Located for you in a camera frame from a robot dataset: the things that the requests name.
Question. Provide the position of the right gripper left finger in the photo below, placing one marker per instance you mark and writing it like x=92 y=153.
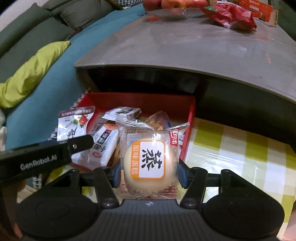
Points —
x=105 y=180

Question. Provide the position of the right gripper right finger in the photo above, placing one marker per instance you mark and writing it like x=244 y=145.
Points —
x=194 y=181

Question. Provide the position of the white red rice-cracker packet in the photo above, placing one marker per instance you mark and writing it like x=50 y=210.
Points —
x=105 y=142

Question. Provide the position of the white red-print sachet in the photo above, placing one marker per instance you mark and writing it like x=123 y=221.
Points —
x=181 y=136

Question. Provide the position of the steamed cake packet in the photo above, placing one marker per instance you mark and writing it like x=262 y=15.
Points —
x=141 y=183

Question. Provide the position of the white jujube snack pouch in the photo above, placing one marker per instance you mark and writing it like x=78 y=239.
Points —
x=73 y=123

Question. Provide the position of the yellow cracker bag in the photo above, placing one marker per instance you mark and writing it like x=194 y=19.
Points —
x=157 y=122

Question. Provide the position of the teal sofa cover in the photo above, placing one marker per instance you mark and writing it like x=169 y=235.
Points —
x=35 y=118

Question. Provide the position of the red cardboard box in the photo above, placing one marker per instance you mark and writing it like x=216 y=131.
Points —
x=180 y=109

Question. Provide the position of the yellow-green pillow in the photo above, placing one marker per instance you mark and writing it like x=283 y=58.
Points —
x=19 y=86

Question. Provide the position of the grey coffee table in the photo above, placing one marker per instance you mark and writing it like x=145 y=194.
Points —
x=239 y=79

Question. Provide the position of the dark green sofa cushion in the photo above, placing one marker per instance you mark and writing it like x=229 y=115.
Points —
x=24 y=36

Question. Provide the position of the glass fruit plate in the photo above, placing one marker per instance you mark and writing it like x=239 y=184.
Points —
x=177 y=13

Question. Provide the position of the red crinkled snack bag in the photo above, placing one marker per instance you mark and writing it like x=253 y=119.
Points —
x=230 y=16

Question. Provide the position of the red apple right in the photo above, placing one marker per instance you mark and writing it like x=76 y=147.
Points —
x=196 y=3

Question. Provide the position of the red apple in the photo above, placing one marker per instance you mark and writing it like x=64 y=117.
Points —
x=196 y=3
x=170 y=4
x=151 y=5

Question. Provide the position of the red apple middle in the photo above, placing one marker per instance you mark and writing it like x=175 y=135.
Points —
x=170 y=4

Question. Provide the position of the orange carton box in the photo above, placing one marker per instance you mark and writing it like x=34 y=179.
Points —
x=261 y=11

